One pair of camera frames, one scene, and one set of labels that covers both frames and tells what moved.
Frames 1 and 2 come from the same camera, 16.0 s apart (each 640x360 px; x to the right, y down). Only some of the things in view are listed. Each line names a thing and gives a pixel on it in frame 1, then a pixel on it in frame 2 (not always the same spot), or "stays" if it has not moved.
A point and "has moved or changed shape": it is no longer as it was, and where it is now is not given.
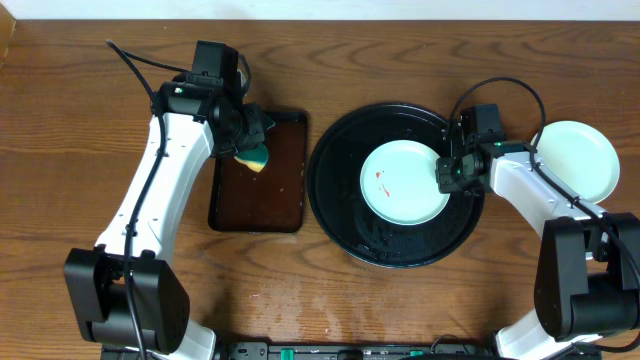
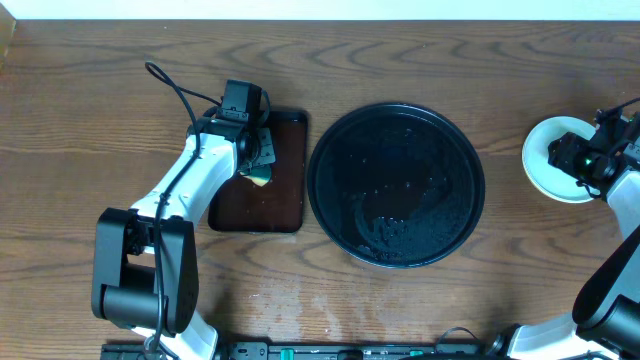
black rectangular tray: (244, 200) stays
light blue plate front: (399, 183) → (549, 180)
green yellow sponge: (255, 157) has moved or changed shape
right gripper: (445, 182) → (569, 155)
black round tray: (333, 184) stays
